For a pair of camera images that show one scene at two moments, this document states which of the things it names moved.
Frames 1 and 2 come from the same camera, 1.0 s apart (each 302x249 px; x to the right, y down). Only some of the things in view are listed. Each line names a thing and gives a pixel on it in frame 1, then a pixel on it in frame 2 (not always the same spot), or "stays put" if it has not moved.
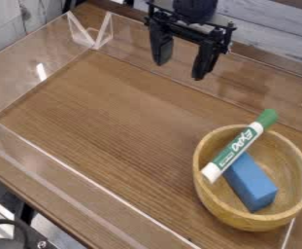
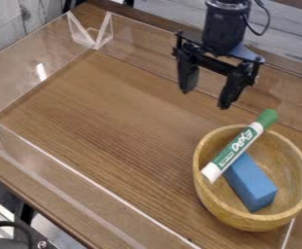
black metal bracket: (30, 238) stays put
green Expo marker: (240, 146) stays put
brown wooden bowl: (284, 163) stays put
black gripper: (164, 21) → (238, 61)
